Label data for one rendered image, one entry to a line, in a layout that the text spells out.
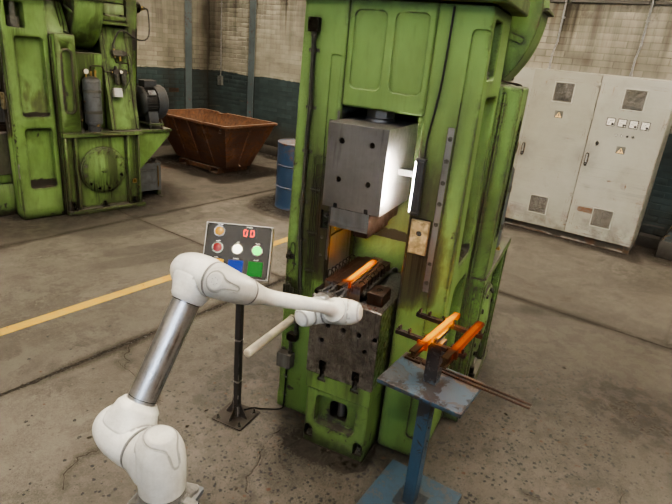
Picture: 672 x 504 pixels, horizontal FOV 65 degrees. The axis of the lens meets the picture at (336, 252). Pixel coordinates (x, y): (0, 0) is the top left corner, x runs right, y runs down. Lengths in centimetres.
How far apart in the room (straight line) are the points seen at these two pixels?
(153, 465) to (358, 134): 155
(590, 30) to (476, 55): 577
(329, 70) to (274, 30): 819
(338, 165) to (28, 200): 483
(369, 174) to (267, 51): 860
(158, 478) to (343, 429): 138
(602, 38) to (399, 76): 578
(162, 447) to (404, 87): 175
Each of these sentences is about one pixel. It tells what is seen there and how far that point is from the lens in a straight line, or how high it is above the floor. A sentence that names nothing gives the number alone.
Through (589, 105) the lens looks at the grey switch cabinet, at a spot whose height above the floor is 172.
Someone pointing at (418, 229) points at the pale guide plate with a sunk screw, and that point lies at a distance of 255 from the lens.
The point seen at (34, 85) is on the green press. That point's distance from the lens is 671.
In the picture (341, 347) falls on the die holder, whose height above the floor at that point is 67.
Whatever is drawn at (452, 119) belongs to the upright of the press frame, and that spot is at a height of 183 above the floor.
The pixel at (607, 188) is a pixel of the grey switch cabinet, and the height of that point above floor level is 77.
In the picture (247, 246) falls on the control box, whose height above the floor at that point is 110.
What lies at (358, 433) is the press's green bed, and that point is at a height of 19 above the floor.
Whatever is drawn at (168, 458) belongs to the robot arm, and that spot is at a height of 83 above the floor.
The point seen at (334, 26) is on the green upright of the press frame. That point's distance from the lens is 265.
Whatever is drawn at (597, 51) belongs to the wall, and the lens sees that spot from 811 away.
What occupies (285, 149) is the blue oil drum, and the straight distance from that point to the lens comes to 707.
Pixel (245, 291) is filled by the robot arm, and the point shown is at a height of 127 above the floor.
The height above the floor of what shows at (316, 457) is 0.
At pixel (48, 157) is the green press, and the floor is 67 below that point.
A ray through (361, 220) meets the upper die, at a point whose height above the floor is 133.
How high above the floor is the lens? 206
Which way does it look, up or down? 21 degrees down
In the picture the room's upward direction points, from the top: 5 degrees clockwise
